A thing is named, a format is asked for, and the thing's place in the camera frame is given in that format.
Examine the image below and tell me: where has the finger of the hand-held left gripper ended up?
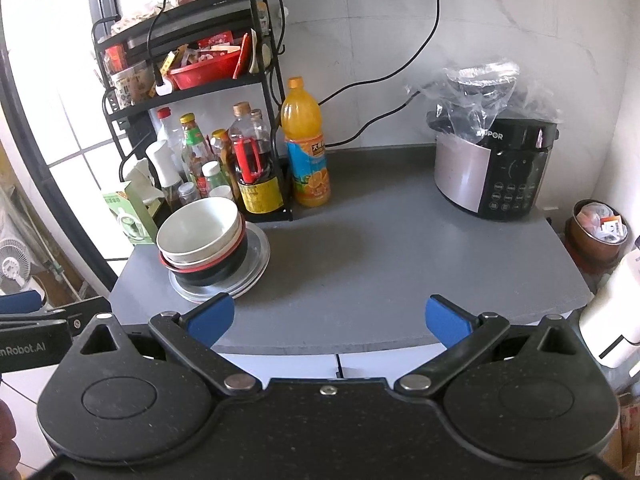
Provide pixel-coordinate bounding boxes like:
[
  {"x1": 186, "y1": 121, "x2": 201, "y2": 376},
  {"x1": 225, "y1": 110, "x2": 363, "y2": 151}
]
[
  {"x1": 49, "y1": 297, "x2": 114, "y2": 342},
  {"x1": 0, "y1": 289, "x2": 67, "y2": 324}
]

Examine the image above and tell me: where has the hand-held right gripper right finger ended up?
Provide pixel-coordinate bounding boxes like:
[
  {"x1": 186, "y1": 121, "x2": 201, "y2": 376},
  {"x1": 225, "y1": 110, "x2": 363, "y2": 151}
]
[{"x1": 394, "y1": 294, "x2": 587, "y2": 398}]

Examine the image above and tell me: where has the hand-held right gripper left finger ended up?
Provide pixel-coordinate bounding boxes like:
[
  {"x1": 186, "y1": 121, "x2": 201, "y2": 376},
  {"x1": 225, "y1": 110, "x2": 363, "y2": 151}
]
[{"x1": 75, "y1": 292, "x2": 262, "y2": 399}]

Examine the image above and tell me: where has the red bowl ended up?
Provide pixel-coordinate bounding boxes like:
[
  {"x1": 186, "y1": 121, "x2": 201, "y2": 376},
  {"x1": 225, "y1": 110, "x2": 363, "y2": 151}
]
[{"x1": 160, "y1": 225, "x2": 249, "y2": 287}]

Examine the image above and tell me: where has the white ribbed bowl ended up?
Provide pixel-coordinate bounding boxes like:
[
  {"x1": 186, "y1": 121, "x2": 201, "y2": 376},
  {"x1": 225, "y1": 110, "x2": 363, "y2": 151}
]
[{"x1": 162, "y1": 230, "x2": 247, "y2": 270}]

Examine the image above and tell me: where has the cream bowl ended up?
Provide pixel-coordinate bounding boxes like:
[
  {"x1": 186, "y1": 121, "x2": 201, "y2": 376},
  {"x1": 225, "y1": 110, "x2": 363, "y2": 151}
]
[{"x1": 156, "y1": 196, "x2": 244, "y2": 265}]

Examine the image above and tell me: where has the white fan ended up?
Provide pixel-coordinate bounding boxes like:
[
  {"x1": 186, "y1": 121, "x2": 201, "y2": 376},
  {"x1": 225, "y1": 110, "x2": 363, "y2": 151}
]
[{"x1": 0, "y1": 237, "x2": 41, "y2": 296}]

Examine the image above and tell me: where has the white cabinet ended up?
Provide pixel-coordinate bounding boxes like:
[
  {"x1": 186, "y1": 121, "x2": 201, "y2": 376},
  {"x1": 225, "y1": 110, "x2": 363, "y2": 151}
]
[{"x1": 215, "y1": 350, "x2": 426, "y2": 382}]

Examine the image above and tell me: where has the green cardboard box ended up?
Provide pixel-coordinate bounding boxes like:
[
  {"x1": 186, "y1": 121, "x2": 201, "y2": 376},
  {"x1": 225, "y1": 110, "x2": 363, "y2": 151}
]
[{"x1": 102, "y1": 180, "x2": 163, "y2": 246}]

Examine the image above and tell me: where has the white-capped green jar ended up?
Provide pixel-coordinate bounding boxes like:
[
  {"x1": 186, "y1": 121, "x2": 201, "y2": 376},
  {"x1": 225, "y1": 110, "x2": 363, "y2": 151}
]
[{"x1": 202, "y1": 161, "x2": 226, "y2": 191}]

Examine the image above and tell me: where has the silver and black rice cooker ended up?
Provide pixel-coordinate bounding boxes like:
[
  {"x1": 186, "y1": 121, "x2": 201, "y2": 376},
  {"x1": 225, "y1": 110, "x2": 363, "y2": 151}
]
[{"x1": 434, "y1": 117, "x2": 560, "y2": 221}]

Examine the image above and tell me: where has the brown trash bin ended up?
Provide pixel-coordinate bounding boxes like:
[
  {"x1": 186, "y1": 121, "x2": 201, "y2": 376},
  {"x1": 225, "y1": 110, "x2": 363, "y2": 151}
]
[{"x1": 565, "y1": 199, "x2": 630, "y2": 275}]

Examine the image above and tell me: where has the green-labelled sauce bottle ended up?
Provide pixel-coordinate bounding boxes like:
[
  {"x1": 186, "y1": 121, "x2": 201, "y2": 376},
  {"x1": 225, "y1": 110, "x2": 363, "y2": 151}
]
[{"x1": 180, "y1": 112, "x2": 213, "y2": 198}]

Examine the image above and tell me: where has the white-capped spray bottle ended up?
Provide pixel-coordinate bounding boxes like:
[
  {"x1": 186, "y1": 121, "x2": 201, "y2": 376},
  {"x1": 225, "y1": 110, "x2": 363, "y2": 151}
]
[{"x1": 145, "y1": 140, "x2": 183, "y2": 213}]

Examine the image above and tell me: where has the white appliance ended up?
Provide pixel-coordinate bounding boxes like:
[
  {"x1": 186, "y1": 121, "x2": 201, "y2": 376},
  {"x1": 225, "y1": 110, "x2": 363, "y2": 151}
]
[{"x1": 577, "y1": 247, "x2": 640, "y2": 368}]

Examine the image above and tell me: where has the yellow-capped oil bottle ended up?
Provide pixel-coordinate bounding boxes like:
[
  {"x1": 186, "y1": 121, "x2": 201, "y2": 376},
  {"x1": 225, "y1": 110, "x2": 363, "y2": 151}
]
[{"x1": 210, "y1": 129, "x2": 236, "y2": 191}]

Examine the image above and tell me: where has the clear bottle with red cap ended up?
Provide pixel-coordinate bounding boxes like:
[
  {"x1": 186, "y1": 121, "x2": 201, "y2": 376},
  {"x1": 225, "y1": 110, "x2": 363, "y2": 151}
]
[{"x1": 156, "y1": 106, "x2": 185, "y2": 156}]

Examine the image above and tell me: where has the brown-capped clear bottle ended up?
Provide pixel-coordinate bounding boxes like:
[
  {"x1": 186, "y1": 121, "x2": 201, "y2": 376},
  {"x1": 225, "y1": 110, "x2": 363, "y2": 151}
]
[{"x1": 250, "y1": 108, "x2": 275, "y2": 161}]

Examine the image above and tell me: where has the brown cardboard box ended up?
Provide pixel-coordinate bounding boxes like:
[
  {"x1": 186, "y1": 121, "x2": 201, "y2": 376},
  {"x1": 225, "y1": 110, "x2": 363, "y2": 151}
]
[{"x1": 597, "y1": 392, "x2": 640, "y2": 480}]

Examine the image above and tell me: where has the orange juice bottle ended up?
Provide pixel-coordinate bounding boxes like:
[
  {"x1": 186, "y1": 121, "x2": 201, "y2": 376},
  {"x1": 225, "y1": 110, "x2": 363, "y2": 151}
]
[{"x1": 280, "y1": 76, "x2": 332, "y2": 208}]

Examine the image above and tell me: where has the black metal rack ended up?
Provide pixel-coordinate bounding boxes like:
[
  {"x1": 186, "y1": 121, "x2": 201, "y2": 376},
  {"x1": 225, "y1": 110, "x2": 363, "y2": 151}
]
[{"x1": 91, "y1": 0, "x2": 296, "y2": 223}]

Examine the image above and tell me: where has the clear plastic bag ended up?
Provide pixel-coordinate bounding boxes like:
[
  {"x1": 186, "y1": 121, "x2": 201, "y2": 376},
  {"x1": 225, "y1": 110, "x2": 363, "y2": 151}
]
[{"x1": 405, "y1": 60, "x2": 563, "y2": 146}]

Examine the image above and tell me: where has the printed canister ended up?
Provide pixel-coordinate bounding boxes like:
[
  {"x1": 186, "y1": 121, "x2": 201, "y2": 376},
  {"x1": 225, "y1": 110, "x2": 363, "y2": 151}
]
[{"x1": 110, "y1": 60, "x2": 156, "y2": 108}]

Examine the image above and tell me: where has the red plastic basket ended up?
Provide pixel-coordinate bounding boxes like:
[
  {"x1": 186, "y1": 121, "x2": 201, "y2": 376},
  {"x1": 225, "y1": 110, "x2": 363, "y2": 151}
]
[{"x1": 166, "y1": 49, "x2": 244, "y2": 91}]

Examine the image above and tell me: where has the red box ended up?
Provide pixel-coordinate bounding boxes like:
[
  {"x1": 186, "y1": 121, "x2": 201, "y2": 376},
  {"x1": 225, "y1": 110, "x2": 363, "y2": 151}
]
[{"x1": 104, "y1": 44, "x2": 126, "y2": 73}]

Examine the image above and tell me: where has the red packet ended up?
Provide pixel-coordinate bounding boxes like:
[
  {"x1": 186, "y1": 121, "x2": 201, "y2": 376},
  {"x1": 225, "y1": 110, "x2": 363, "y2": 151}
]
[{"x1": 232, "y1": 32, "x2": 251, "y2": 80}]

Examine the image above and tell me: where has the soy sauce bottle red handle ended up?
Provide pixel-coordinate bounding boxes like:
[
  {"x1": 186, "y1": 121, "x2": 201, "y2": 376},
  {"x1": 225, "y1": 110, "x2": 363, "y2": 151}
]
[{"x1": 228, "y1": 102, "x2": 286, "y2": 216}]

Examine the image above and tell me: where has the black charger cable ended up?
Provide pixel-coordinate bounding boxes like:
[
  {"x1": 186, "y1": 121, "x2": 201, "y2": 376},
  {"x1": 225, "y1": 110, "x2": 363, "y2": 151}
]
[{"x1": 148, "y1": 0, "x2": 273, "y2": 86}]

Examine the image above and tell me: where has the black power cable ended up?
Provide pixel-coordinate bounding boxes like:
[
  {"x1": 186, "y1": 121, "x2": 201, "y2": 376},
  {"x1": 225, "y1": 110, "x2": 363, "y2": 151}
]
[{"x1": 320, "y1": 0, "x2": 442, "y2": 106}]

